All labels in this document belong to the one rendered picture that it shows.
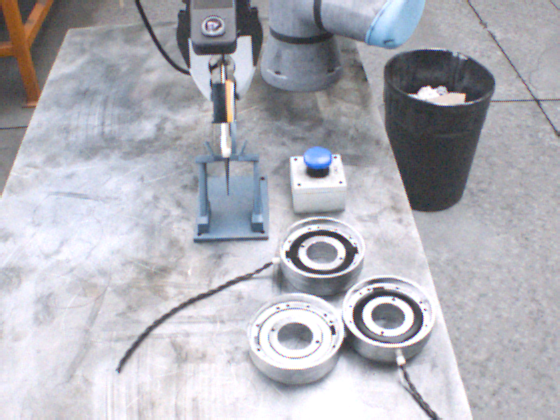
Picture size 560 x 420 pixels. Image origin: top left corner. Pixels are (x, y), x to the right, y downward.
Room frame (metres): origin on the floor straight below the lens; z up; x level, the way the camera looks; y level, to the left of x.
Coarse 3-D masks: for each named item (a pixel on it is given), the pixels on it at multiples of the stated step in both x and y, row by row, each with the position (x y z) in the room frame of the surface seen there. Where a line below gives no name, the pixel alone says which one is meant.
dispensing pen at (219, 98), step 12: (228, 60) 0.70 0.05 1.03; (216, 84) 0.67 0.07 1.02; (216, 96) 0.66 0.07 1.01; (216, 108) 0.65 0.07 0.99; (216, 120) 0.64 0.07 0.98; (228, 132) 0.65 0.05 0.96; (228, 144) 0.64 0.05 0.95; (228, 156) 0.63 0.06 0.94; (228, 168) 0.63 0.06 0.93; (228, 180) 0.62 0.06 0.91; (228, 192) 0.61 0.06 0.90
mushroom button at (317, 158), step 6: (312, 150) 0.73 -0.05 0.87; (318, 150) 0.73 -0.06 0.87; (324, 150) 0.73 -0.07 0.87; (306, 156) 0.72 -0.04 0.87; (312, 156) 0.71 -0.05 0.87; (318, 156) 0.71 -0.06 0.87; (324, 156) 0.71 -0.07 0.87; (330, 156) 0.71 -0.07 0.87; (306, 162) 0.71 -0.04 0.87; (312, 162) 0.70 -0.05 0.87; (318, 162) 0.70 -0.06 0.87; (324, 162) 0.70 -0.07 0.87; (330, 162) 0.71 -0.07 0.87; (312, 168) 0.70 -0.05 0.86; (318, 168) 0.70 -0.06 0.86; (324, 168) 0.70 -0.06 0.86
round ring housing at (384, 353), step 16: (352, 288) 0.51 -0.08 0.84; (368, 288) 0.52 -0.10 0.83; (400, 288) 0.51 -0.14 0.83; (416, 288) 0.50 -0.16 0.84; (352, 304) 0.49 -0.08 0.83; (368, 304) 0.49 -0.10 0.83; (384, 304) 0.49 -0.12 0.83; (400, 304) 0.49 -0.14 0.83; (432, 304) 0.48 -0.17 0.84; (352, 320) 0.47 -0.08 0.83; (368, 320) 0.47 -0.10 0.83; (400, 320) 0.48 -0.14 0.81; (432, 320) 0.45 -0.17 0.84; (352, 336) 0.44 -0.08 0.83; (416, 336) 0.44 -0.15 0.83; (368, 352) 0.43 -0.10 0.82; (384, 352) 0.42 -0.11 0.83; (400, 352) 0.42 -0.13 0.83; (416, 352) 0.43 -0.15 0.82
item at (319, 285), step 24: (288, 240) 0.60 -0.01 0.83; (312, 240) 0.60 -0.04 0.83; (336, 240) 0.60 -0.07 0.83; (360, 240) 0.59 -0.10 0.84; (288, 264) 0.55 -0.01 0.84; (312, 264) 0.56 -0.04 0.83; (336, 264) 0.56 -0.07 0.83; (360, 264) 0.55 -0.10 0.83; (312, 288) 0.53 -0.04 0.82; (336, 288) 0.53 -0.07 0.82
